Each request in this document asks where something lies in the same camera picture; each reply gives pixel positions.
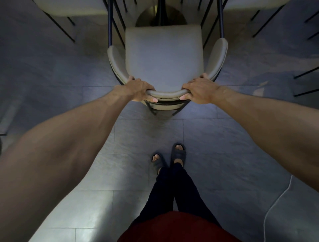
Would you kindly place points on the person's left forearm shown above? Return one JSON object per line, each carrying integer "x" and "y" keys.
{"x": 57, "y": 154}

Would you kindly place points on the dark slipper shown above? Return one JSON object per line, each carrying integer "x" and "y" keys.
{"x": 178, "y": 154}
{"x": 157, "y": 161}

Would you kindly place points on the round brass table base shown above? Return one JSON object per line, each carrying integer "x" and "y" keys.
{"x": 172, "y": 17}

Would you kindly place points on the person's right hand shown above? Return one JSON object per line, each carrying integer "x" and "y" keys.
{"x": 203, "y": 91}

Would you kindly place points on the person's left hand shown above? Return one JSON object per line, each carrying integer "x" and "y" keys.
{"x": 134, "y": 89}

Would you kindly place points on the dark trousers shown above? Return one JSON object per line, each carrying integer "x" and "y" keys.
{"x": 174, "y": 194}

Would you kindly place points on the person's right thumb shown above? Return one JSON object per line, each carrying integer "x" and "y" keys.
{"x": 186, "y": 96}

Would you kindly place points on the beige upholstered chair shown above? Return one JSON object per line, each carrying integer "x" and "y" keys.
{"x": 164, "y": 54}
{"x": 72, "y": 6}
{"x": 251, "y": 3}

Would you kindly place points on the red shirt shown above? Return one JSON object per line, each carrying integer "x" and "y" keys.
{"x": 179, "y": 228}

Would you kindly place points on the person's left thumb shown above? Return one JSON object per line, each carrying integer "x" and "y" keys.
{"x": 151, "y": 99}

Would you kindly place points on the black metal chair legs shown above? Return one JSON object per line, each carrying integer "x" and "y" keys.
{"x": 306, "y": 72}

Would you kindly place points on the person's right forearm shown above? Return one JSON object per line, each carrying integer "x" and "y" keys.
{"x": 271, "y": 124}

